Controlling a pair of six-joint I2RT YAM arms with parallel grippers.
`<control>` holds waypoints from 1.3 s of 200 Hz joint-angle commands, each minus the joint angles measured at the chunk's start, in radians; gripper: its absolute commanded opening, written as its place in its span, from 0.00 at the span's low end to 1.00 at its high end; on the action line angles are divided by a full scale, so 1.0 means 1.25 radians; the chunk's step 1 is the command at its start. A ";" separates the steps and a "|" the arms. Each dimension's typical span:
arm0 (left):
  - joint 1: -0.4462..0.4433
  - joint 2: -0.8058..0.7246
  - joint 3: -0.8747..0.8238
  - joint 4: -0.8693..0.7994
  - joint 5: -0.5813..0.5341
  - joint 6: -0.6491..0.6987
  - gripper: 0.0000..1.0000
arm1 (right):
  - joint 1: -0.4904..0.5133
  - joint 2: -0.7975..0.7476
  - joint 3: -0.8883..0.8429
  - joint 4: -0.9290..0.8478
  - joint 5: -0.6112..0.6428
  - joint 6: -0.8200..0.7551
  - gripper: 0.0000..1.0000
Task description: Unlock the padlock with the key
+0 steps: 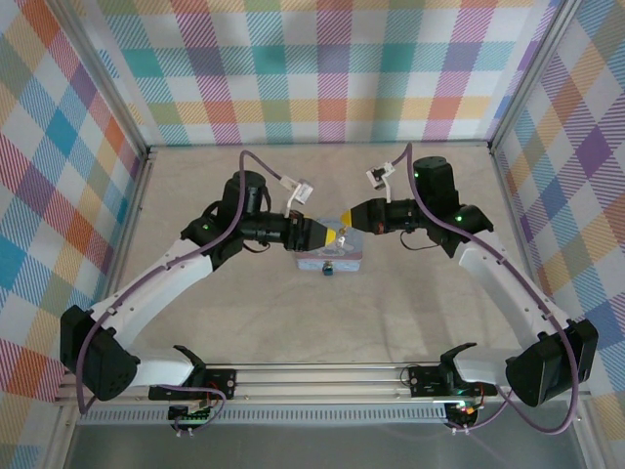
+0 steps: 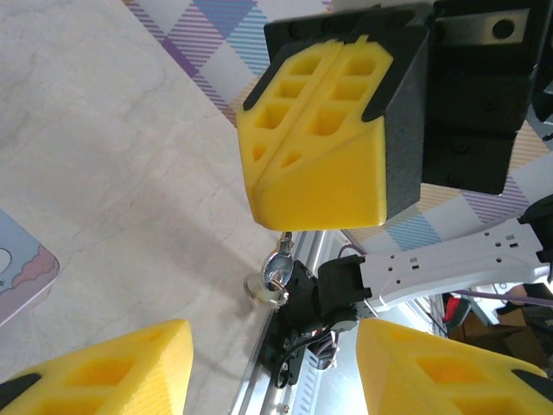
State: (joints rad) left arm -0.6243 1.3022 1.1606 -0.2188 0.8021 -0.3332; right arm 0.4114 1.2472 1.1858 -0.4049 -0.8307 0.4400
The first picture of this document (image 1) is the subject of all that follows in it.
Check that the small silver key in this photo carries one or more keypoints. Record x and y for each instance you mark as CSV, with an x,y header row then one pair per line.
x,y
342,240

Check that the small blue padlock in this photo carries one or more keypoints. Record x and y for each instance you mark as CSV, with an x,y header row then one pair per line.
x,y
326,269

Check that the light blue pouch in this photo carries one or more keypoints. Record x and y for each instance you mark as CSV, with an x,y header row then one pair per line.
x,y
352,254

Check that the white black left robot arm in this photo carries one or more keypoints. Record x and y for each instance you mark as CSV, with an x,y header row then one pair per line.
x,y
161,273

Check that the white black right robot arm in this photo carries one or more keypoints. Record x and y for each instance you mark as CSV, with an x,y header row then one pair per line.
x,y
498,283

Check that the grey metal panel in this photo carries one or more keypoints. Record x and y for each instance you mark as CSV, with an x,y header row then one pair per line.
x,y
317,447

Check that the aluminium frame rear bar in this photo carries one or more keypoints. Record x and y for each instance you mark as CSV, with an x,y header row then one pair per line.
x,y
317,145

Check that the aluminium frame side bar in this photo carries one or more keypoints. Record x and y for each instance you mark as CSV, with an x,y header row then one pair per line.
x,y
128,234

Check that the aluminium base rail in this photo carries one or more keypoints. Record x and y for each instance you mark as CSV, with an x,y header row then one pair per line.
x,y
317,378

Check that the aluminium frame post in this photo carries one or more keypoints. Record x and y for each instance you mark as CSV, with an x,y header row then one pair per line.
x,y
104,73
532,73

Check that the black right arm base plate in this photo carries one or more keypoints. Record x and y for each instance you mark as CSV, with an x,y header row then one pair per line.
x,y
425,381

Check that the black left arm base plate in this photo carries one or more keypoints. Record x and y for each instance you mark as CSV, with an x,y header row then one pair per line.
x,y
222,382

